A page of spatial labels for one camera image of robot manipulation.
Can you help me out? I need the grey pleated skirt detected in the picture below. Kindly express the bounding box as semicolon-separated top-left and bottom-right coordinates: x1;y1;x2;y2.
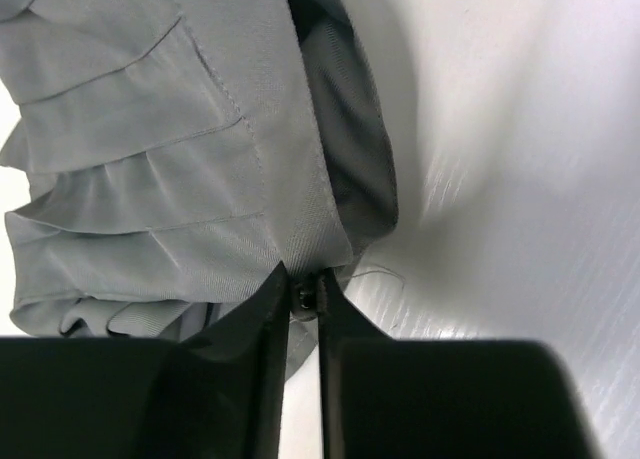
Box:
0;0;401;380

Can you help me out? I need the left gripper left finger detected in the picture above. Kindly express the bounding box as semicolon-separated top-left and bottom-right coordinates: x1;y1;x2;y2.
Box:
1;266;290;458

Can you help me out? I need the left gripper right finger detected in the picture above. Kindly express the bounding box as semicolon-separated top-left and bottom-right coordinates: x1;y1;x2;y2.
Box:
316;271;598;458

